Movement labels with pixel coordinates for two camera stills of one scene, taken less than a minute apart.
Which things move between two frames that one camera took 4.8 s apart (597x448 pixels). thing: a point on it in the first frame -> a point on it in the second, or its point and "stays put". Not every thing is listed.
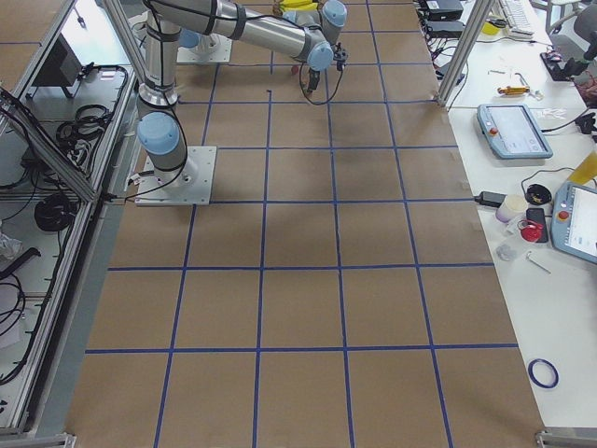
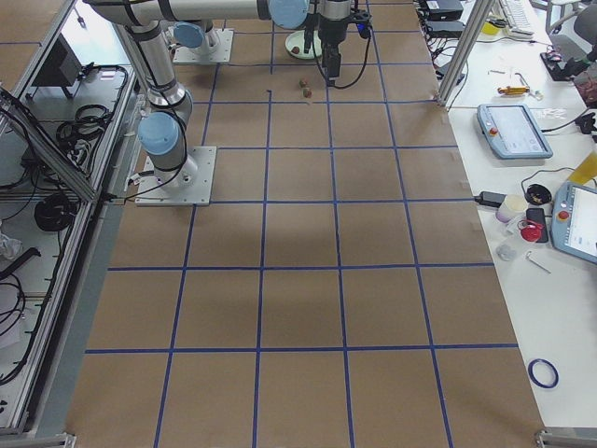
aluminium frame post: [480, 14] stays put
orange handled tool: [513, 90] stays put
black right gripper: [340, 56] -> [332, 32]
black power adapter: [491, 199] stays put
